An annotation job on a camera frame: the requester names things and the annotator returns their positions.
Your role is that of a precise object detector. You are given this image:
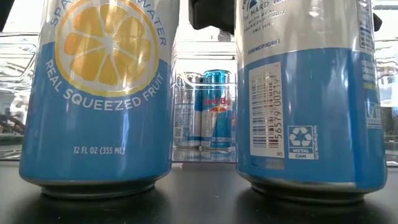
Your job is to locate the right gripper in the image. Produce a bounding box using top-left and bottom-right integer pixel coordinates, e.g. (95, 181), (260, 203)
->
(188, 0), (236, 35)

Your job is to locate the clear plastic bin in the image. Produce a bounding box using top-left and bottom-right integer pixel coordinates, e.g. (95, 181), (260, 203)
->
(0, 32), (40, 161)
(373, 39), (398, 167)
(171, 40), (239, 164)

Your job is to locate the blue silver Red Bull can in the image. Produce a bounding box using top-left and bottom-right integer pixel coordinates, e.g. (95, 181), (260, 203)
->
(200, 69), (234, 149)
(174, 73), (205, 149)

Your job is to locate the blue white Spindrift can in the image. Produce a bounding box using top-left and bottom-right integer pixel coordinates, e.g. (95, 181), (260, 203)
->
(234, 0), (389, 205)
(18, 0), (181, 200)

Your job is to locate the black ceiling cord reel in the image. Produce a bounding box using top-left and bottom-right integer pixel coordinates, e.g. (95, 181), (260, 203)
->
(217, 30), (233, 43)

